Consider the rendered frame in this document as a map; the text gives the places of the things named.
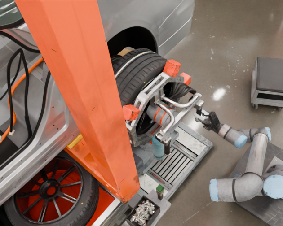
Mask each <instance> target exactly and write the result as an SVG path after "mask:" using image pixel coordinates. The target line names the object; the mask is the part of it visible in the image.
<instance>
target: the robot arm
mask: <svg viewBox="0 0 283 226"><path fill-rule="evenodd" d="M193 114H194V116H195V117H196V120H197V121H198V122H201V123H202V124H204V125H205V126H203V127H204V128H205V127H206V128H208V129H207V130H208V131H210V130H212V131H214V132H215V133H217V134H218V136H220V137H222V138H223V139H225V140H226V141H228V142H229V143H231V144H232V145H234V146H235V147H237V148H241V147H242V146H243V145H244V144H245V143H249V142H252V146H251V150H250V154H249V158H248V163H247V167H246V170H245V173H243V174H236V175H235V177H234V178H225V179H212V180H211V181H210V185H209V191H210V197H211V199H212V200H213V201H216V202H218V201H225V202H244V201H247V200H250V199H252V198H253V197H255V196H269V197H271V198H275V199H279V198H282V197H283V165H282V164H277V165H273V166H271V167H270V168H269V169H268V170H267V172H266V173H262V171H263V165H264V159H265V152H266V147H267V143H268V141H271V133H270V129H269V128H268V127H263V128H253V129H239V130H235V129H233V128H232V127H230V126H228V125H227V124H221V125H220V121H219V119H218V117H217V115H216V113H215V112H213V111H212V112H209V111H206V110H202V112H201V115H202V116H203V117H202V116H199V115H198V114H197V113H193ZM204 116H206V117H207V118H206V119H205V120H204ZM206 128H205V129H206Z"/></svg>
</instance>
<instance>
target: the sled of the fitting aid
mask: <svg viewBox="0 0 283 226"><path fill-rule="evenodd" d="M170 133H171V136H170V137H171V142H170V146H171V145H172V143H173V142H174V141H175V140H176V139H177V138H178V137H179V132H177V131H176V130H173V131H171V132H170ZM156 161H157V159H155V158H154V156H152V157H151V158H150V159H149V160H148V161H147V162H146V163H145V164H144V167H145V170H143V172H142V175H144V174H145V173H146V172H147V171H148V170H149V169H150V168H151V166H152V165H153V164H154V163H155V162H156Z"/></svg>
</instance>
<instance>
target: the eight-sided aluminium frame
mask: <svg viewBox="0 0 283 226"><path fill-rule="evenodd" d="M168 82H173V92H174V91H175V89H176V87H177V85H178V84H180V83H184V77H183V76H181V75H179V74H177V76H176V77H172V76H171V75H169V74H167V73H165V72H162V73H160V74H159V75H158V77H157V78H156V79H154V80H153V81H152V82H151V83H150V84H149V85H148V86H147V87H146V88H145V89H144V90H143V91H141V92H140V94H139V95H138V96H137V98H136V101H135V103H134V105H133V106H134V107H136V108H139V110H140V113H139V115H138V117H137V118H136V120H133V121H125V123H126V127H127V131H128V136H129V140H130V144H131V145H133V146H134V147H137V146H139V145H142V144H145V143H149V142H151V141H152V137H153V135H155V134H157V133H158V132H159V130H162V129H163V127H162V126H159V124H158V123H155V124H154V125H153V126H152V127H151V128H150V129H149V130H148V131H147V132H146V133H145V134H142V135H137V134H136V125H137V123H138V121H139V119H140V117H141V115H142V113H143V111H144V109H145V107H146V105H147V103H148V102H149V100H150V99H151V98H152V97H153V96H154V95H155V94H156V93H157V92H158V91H159V90H160V89H161V88H162V87H163V86H164V85H165V84H166V83H168ZM155 85H157V86H156V87H155V88H154V89H153V90H151V89H152V88H153V87H154V86H155ZM182 98H183V97H180V98H178V101H177V103H180V101H181V100H182ZM140 103H141V105H140ZM139 105H140V107H139ZM173 109H174V110H176V109H177V107H176V106H173ZM158 126H159V128H158V129H157V130H156V131H155V132H154V133H153V134H151V133H152V132H153V131H154V130H155V129H156V128H157V127H158Z"/></svg>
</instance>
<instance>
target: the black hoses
mask: <svg viewBox="0 0 283 226"><path fill-rule="evenodd" d="M188 92H190V93H191V94H193V95H194V94H195V93H196V90H195V89H193V88H191V87H190V86H188V85H186V84H184V83H180V84H178V85H177V87H176V89H175V91H174V93H173V95H170V96H169V97H168V98H169V99H171V100H173V101H175V102H177V101H178V98H180V97H183V96H185V95H186V94H187V93H188Z"/></svg>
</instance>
